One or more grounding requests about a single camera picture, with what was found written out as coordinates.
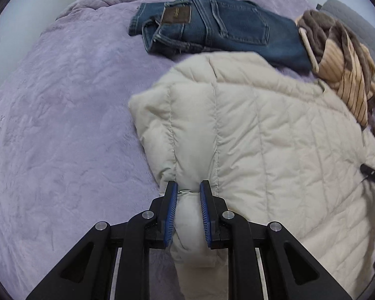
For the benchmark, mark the purple fleece blanket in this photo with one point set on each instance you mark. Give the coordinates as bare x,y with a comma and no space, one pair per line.
65,115

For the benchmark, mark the brown striped beige garment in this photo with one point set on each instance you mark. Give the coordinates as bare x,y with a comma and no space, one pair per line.
334,62

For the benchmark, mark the blue denim jeans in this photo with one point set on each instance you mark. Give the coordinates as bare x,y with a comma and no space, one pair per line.
231,25

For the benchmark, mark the cream puffer jacket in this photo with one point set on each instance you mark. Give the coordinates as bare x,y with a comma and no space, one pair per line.
268,137

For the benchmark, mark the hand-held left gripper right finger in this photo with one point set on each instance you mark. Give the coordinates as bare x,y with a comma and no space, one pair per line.
205,212

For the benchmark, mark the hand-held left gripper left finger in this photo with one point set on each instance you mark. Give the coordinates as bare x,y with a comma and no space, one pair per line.
172,212

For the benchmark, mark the grey pillow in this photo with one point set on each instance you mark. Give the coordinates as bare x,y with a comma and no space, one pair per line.
362,25

